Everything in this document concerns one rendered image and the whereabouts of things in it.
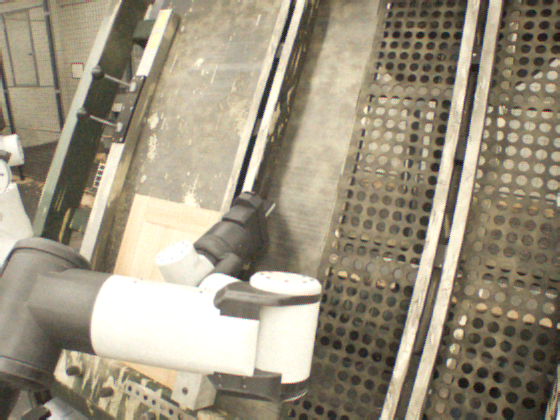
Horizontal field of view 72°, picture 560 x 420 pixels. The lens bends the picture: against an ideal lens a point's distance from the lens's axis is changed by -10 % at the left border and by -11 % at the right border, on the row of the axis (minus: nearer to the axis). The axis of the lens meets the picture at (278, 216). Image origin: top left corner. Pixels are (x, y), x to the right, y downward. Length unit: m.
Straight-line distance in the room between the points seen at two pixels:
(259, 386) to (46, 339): 0.22
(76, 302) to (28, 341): 0.06
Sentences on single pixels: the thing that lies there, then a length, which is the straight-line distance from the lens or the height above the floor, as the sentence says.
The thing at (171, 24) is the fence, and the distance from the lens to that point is 1.30.
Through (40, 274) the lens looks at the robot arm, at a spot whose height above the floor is 1.35.
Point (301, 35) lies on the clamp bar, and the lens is 0.98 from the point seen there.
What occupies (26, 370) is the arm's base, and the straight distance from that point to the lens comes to 0.47.
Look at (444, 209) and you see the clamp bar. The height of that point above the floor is 1.33.
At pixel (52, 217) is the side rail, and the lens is 1.36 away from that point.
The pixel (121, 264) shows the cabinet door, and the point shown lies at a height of 1.08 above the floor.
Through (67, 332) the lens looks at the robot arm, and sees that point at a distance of 0.46.
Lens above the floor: 1.56
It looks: 21 degrees down
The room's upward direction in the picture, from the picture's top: straight up
